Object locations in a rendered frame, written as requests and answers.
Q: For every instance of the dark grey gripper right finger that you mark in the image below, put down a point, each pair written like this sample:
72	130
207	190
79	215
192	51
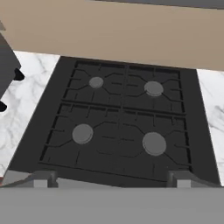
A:
178	176

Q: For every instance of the dark grey appliance, black feet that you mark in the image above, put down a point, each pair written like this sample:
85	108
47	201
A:
6	67

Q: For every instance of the black gas hob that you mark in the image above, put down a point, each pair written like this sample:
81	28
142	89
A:
116	122

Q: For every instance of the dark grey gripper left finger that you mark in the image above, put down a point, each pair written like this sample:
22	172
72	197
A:
46	176

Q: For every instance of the grey range hood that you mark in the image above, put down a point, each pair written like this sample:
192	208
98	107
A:
175	3

